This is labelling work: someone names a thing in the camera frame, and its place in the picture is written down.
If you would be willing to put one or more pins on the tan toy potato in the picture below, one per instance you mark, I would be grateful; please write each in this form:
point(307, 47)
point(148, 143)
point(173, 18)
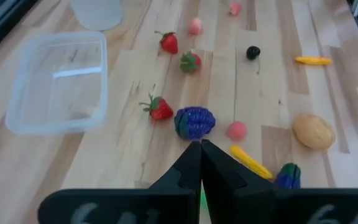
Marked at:
point(313, 131)

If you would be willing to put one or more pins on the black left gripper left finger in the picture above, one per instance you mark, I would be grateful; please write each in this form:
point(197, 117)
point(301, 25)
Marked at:
point(166, 202)

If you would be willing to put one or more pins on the purple toy grape bunch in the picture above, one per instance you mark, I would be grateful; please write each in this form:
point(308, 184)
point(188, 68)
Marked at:
point(196, 123)

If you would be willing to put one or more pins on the clear plastic tupperware container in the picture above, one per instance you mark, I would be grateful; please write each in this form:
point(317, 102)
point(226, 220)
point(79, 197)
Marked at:
point(20, 124)

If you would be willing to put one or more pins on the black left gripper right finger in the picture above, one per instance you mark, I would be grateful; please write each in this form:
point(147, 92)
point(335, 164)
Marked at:
point(259, 205)

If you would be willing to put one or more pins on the purple toy eggplant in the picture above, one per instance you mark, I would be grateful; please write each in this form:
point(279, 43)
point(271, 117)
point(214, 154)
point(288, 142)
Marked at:
point(288, 177)

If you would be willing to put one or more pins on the white plant pot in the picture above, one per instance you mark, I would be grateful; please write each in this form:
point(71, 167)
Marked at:
point(96, 14)

